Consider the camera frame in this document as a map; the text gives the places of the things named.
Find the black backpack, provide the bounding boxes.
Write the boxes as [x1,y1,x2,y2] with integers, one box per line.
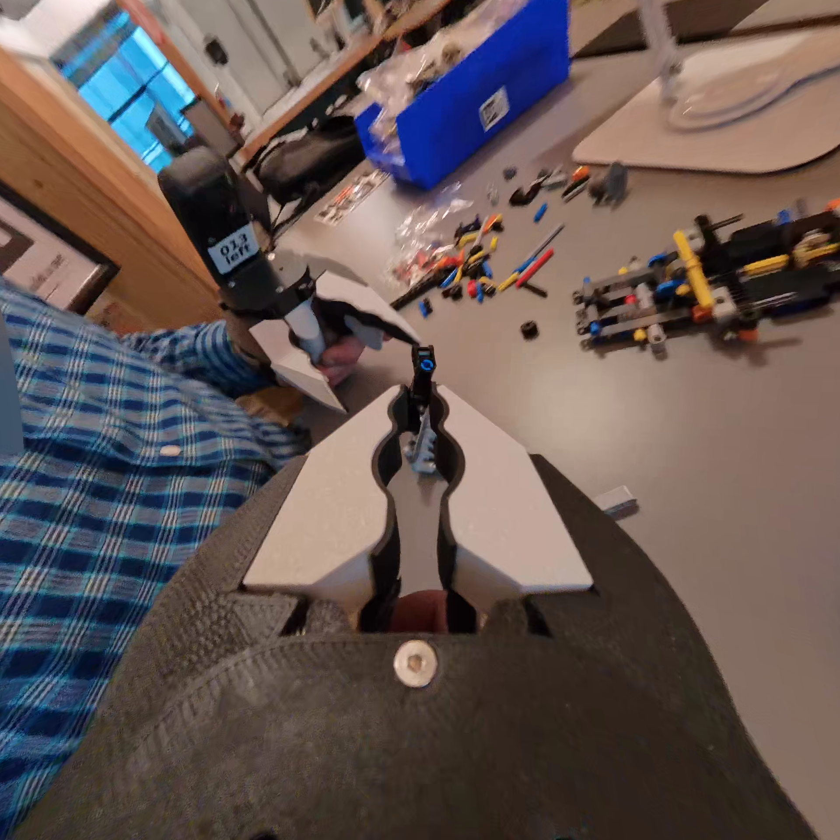
[252,117,366,206]

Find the long black lego beam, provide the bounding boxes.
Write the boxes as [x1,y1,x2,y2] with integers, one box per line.
[390,266,457,311]

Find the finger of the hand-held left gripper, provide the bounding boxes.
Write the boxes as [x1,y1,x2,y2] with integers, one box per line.
[248,317,349,414]
[307,255,422,349]

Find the wooden partition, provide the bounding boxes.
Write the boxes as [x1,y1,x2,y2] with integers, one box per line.
[0,46,221,332]

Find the grey lego engine assembly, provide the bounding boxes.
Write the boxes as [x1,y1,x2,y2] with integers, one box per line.
[403,420,441,475]

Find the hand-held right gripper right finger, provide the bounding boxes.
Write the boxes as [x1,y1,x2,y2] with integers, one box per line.
[430,384,595,632]

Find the printed instruction leaflet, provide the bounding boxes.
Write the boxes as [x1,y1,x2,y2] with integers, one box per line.
[314,169,392,227]

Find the crinkled clear plastic bag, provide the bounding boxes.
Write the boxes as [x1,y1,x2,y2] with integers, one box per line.
[357,36,476,165]

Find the pile of lego pieces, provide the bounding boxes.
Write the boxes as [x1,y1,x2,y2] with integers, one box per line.
[387,167,595,322]

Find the plastic bag with lego pieces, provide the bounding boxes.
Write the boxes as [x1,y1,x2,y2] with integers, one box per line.
[390,197,476,277]

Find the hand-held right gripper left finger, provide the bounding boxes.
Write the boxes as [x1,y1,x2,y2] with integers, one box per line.
[241,385,408,632]

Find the white monitor stand base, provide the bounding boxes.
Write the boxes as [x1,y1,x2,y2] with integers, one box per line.
[572,0,840,175]

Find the blue plastic bin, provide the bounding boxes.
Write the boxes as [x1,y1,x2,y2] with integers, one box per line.
[354,0,572,191]

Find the person's left forearm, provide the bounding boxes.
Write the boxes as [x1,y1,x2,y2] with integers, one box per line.
[125,308,277,398]

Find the black framed picture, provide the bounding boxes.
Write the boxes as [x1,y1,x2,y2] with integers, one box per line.
[0,182,122,316]

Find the person's left hand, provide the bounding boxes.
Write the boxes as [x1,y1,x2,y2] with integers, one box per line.
[322,335,370,389]

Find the bright window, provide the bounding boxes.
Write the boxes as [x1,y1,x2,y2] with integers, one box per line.
[51,10,198,173]

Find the red lego axle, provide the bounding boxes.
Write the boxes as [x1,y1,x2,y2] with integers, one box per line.
[515,248,555,288]

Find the small black lego assembly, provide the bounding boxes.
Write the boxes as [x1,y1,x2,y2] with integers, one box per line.
[408,344,438,424]

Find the grey lego differential gear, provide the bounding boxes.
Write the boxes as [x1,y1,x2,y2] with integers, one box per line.
[587,161,631,206]

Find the large lego chassis assembly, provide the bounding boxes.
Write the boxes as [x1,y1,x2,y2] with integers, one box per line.
[571,203,840,352]

